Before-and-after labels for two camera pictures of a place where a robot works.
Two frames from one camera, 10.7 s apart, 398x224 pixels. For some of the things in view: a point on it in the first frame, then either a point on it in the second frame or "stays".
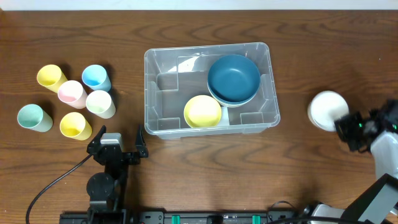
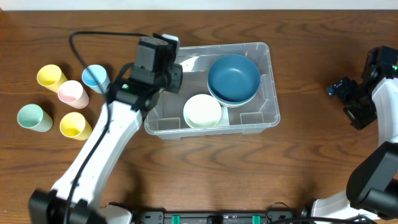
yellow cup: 50,77 stays
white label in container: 224,118 stays
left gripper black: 117,155 → 170,50
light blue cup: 95,76 stays
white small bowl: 326,107 → 202,111
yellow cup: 75,126 stays
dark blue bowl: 234,78 stays
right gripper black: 347,130 → 347,90
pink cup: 72,93 stays
